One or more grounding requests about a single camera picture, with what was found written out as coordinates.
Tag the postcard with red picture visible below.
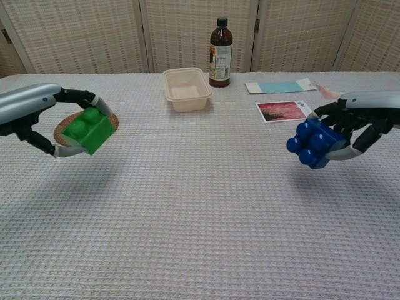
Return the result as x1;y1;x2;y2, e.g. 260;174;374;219
255;99;317;124

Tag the blue cream bookmark pink tassel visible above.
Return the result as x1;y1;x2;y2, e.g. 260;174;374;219
244;77;341;99

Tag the woven folding screen panel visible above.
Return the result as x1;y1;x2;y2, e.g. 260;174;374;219
0;9;29;78
0;0;149;76
251;0;359;73
332;0;400;73
142;0;260;74

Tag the white waffle tablecloth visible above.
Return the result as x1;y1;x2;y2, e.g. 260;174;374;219
0;71;400;300

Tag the round woven rattan coaster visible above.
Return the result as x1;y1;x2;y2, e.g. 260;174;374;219
53;111;121;148

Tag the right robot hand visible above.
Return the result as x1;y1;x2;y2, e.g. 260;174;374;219
312;91;400;162

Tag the brown bottle with black cap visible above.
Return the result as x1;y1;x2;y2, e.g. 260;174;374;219
208;17;234;88

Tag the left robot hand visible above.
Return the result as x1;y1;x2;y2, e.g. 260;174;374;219
0;82;114;158

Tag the green toy brick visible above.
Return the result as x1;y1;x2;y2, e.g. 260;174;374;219
61;106;116;156

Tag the beige plastic food container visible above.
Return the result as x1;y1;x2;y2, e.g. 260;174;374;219
162;67;214;113

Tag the blue toy brick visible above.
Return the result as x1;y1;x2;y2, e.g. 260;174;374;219
286;117;348;171

